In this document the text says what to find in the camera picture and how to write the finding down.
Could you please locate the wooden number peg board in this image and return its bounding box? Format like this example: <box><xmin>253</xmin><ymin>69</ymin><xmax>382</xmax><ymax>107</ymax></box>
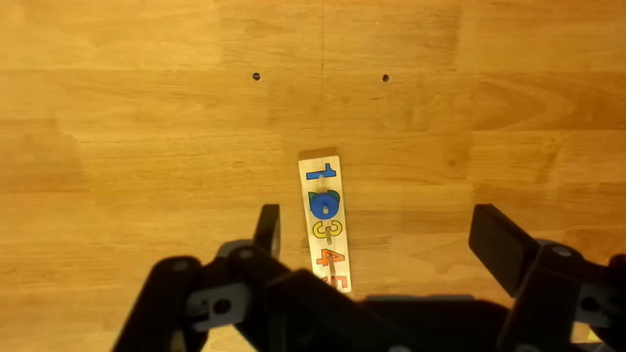
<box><xmin>298</xmin><ymin>154</ymin><xmax>353</xmax><ymax>292</ymax></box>

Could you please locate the blue ring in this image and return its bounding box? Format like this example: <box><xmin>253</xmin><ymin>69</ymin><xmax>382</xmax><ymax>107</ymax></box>
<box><xmin>308</xmin><ymin>187</ymin><xmax>345</xmax><ymax>222</ymax></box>

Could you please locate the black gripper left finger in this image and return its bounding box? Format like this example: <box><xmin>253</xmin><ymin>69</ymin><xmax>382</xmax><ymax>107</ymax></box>
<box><xmin>114</xmin><ymin>204</ymin><xmax>364</xmax><ymax>352</ymax></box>

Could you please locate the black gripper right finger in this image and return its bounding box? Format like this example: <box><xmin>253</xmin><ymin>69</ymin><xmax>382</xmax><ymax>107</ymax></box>
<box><xmin>468</xmin><ymin>202</ymin><xmax>626</xmax><ymax>352</ymax></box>

